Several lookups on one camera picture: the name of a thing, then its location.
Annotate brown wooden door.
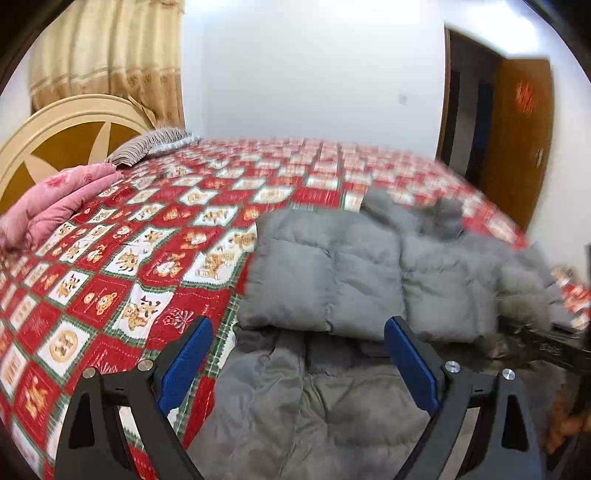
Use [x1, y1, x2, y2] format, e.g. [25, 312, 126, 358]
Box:
[479, 58, 554, 231]

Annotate pink folded quilt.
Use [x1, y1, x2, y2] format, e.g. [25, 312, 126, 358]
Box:
[1, 163, 122, 251]

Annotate striped grey pillow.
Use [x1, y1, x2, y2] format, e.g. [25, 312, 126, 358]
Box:
[105, 127, 200, 167]

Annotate grey puffer jacket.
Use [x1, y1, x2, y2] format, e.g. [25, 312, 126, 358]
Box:
[187, 189, 570, 479]

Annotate beige curtain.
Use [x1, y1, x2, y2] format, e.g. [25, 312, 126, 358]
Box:
[29, 1, 184, 127]

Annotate cream wooden headboard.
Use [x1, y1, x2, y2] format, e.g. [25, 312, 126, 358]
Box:
[1, 94, 154, 212]

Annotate red patchwork bedspread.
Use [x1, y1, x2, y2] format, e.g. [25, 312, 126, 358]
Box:
[1, 141, 590, 479]

